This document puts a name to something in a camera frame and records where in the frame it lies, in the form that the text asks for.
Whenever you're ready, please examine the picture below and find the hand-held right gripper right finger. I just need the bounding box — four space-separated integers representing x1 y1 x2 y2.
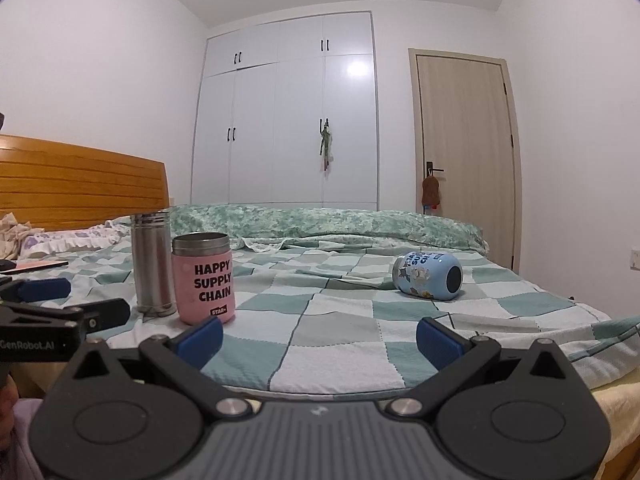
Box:
388 317 571 419

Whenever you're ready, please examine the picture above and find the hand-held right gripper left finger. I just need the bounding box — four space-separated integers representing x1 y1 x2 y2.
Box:
69 317 254 419

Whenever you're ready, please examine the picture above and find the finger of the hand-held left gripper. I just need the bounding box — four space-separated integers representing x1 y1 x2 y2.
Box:
0 277 72 306
10 298 132 335

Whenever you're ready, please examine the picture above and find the blue printed cup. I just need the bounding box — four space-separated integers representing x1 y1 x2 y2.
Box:
392 251 464 304

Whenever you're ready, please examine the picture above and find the person's left forearm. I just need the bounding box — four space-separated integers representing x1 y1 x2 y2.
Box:
0 375 47 480

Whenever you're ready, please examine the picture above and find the pink cup with steel rim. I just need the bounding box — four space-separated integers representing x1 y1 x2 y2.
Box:
171 232 236 326

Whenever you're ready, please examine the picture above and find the pink flat book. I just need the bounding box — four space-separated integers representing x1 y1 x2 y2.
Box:
0 259 69 277

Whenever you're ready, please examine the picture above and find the purple floral pillow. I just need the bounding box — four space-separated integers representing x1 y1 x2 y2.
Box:
19 220 135 257

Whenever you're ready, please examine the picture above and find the beige crumpled cloth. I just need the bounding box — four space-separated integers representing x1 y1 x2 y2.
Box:
0 212 46 262

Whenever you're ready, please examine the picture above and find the stainless steel thermos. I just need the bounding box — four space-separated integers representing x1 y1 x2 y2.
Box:
130 212 177 318

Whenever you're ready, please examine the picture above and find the green checked bedsheet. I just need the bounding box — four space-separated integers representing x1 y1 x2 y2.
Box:
0 232 640 395

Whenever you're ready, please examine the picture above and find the wooden headboard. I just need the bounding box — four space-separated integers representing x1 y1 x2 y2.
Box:
0 133 170 235

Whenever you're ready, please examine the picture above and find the brown hanging pouch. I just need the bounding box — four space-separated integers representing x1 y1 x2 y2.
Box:
421 170 443 212

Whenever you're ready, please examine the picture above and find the green floral quilt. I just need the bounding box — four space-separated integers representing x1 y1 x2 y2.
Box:
166 203 490 255

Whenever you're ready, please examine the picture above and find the light wooden door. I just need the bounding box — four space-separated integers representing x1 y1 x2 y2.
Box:
408 48 524 272

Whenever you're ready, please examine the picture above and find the yellow mattress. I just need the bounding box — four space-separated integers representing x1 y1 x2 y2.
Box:
592 371 640 480

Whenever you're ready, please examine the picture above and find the green hanging ornament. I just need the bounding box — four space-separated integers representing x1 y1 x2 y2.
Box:
317 118 334 173

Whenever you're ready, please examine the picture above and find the white wardrobe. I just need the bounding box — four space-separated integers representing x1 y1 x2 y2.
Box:
190 10 379 212

